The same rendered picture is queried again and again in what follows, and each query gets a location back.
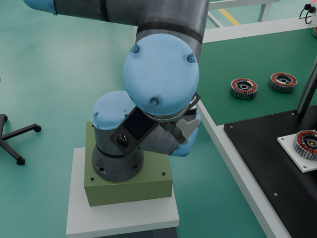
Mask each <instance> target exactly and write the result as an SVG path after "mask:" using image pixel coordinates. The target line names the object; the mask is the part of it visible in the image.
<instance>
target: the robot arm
mask: <svg viewBox="0 0 317 238"><path fill-rule="evenodd" d="M23 1H24V3H25V4H26V5H27V6H29V7H30V8H32V9H35V10H39V11H44V12H49V13H52V14H53V15H56V16H57V15H58V14H60V15H65V16H72V17H80V18H86V19H92V20H99V21H105V22H111V23H118V24H124V25H130V26H137V27H138V28H137V33H136V41H135V45H134V46H133V47H132V48H131V49H130V51H129V52H128V54H127V56H126V58H125V62H124V67H123V76H124V83H125V88H126V91H114V92H110V93H108V94H107V95H104V96H102V97H100V98H99V99H98V100H97V101H96V103H95V105H94V107H93V110H92V114H93V117H92V123H93V125H94V133H95V140H96V145H95V147H94V150H93V152H92V166H93V168H94V170H95V172H96V173H97V174H98V175H99V176H100V177H101V178H103V179H105V180H108V181H113V182H121V181H126V180H129V179H131V178H133V177H134V176H136V175H137V174H138V173H139V172H140V170H141V169H142V166H143V160H144V154H143V150H144V151H149V152H154V153H161V154H166V155H169V156H179V157H185V156H187V155H188V154H189V153H190V151H191V149H192V147H193V144H194V142H195V139H196V136H197V133H198V130H199V125H200V120H201V115H200V114H199V113H197V112H196V110H197V105H196V103H198V101H199V100H200V98H201V97H200V96H199V95H198V94H197V93H196V90H197V87H198V83H199V61H200V54H201V49H202V43H203V38H204V33H205V28H206V22H207V17H208V12H209V5H210V0H23ZM195 96H196V99H195V100H194V101H193V99H194V97H195Z"/></svg>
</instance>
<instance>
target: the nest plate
mask: <svg viewBox="0 0 317 238"><path fill-rule="evenodd" d="M295 136H296V134H293V135H288V136H283V137H278V139H277V141H278V142H279V143H280V145H281V146H282V147H283V148H284V150H285V151H286V152H287V153H288V155H289V156H290V157H291V158H292V160H293V161H294V162H295V164H296V165H297V166H298V167H299V169H300V170H301V171H302V173H304V172H308V171H312V170H317V160H316V161H314V160H310V159H307V158H304V157H302V156H301V155H299V154H298V153H297V151H295V149H294V147H293V145H292V143H293V140H294V138H295Z"/></svg>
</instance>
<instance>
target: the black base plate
mask: <svg viewBox="0 0 317 238"><path fill-rule="evenodd" d="M224 130H225V132H226V133H227V135H228V136H229V138H230V140H231V141H232V143H233V144H234V146H235V148H236V149H237V151H238V153H239V154H240V156H241V157H242V159H243V160H244V162H245V164H246V165H247V167H248V168H249V170H250V172H251V173H252V175H253V176H254V178H255V180H256V181H257V183H258V184H259V186H260V188H261V189H262V191H263V192H264V194H265V196H266V197H267V199H268V200H269V202H270V203H271V205H272V207H273V209H274V210H275V212H276V213H277V215H278V216H279V218H280V220H281V221H282V223H283V224H284V226H285V227H286V229H287V231H288V232H289V234H290V235H291V237H292V238H317V170H312V171H308V172H304V173H302V171H301V170H300V169H299V167H298V166H297V165H296V164H295V162H294V161H293V160H292V158H291V157H290V156H289V155H288V153H287V152H286V151H285V150H284V148H283V147H282V146H281V145H280V143H279V142H278V141H277V139H278V137H283V136H288V135H293V134H297V133H298V132H300V131H303V130H304V131H305V130H315V131H316V132H317V106H312V107H308V108H307V110H306V112H305V113H303V112H302V113H301V114H299V113H298V111H297V110H292V111H287V112H282V113H277V114H273V115H268V116H263V117H258V118H253V119H247V120H243V121H238V122H233V123H228V124H224Z"/></svg>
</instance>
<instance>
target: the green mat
mask: <svg viewBox="0 0 317 238"><path fill-rule="evenodd" d="M313 30H314V27H312V28H305V29H298V30H291V31H284V32H278V33H271V34H262V35H255V36H248V37H242V38H235V39H228V40H221V41H214V42H205V43H202V49H201V54H200V61H199V83H198V87H197V90H196V93H197V94H198V95H199V96H200V97H201V98H200V100H201V102H202V103H203V105H204V106H205V108H206V110H207V111H208V113H209V115H210V116H211V118H212V119H213V121H214V123H215V125H216V126H218V125H223V124H227V123H232V122H237V121H242V120H247V119H252V118H257V117H262V116H267V115H272V114H277V113H281V112H286V111H292V110H295V107H296V105H297V103H298V100H299V98H300V95H301V93H302V90H303V88H304V85H305V83H306V81H307V78H308V76H309V73H310V71H311V69H312V66H313V64H314V61H315V59H316V56H317V38H316V37H315V36H314V35H313V34H312V33H313ZM278 72H283V73H288V74H290V75H292V76H294V77H295V78H296V79H297V81H298V83H297V85H296V88H295V90H294V91H292V92H288V93H285V92H284V93H283V92H280V91H277V90H275V89H273V88H272V87H271V86H270V85H269V80H270V78H271V76H272V74H274V73H278ZM237 78H244V79H245V78H246V79H250V80H252V81H254V82H255V83H256V84H257V86H258V90H257V93H256V95H255V96H254V97H253V98H249V99H243V98H242V99H241V98H239V97H235V96H234V95H233V94H232V93H231V92H230V86H231V82H232V81H233V80H235V79H237ZM316 105H317V88H316V90H315V92H314V95H313V97H312V99H311V101H310V104H309V106H308V107H311V106H316Z"/></svg>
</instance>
